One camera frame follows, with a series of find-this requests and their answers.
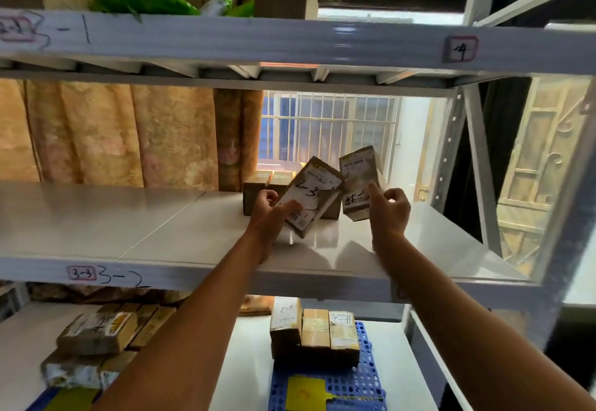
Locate ornate beige metal gate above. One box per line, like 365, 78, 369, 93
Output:
497, 78, 592, 276

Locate yellow tag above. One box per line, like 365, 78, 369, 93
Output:
44, 387, 101, 411
284, 376, 387, 411

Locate boxes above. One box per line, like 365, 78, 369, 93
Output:
40, 302, 177, 391

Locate white metal shelving rack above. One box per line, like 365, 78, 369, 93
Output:
0, 0, 596, 411

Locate person's right forearm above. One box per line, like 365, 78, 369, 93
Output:
372, 233, 596, 411

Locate person's right hand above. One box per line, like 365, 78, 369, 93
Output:
366, 184, 412, 244

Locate taped brown cardboard box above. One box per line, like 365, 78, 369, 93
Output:
274, 156, 345, 239
301, 309, 332, 356
269, 171, 297, 197

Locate red-bordered white sticker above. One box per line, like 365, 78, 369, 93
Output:
0, 14, 36, 43
442, 35, 479, 63
66, 265, 97, 282

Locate person's left forearm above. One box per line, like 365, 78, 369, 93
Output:
93, 231, 271, 411

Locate person's left hand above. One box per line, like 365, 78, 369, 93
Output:
249, 189, 304, 248

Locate blue plastic pallet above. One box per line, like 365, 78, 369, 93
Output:
268, 321, 388, 411
25, 385, 103, 411

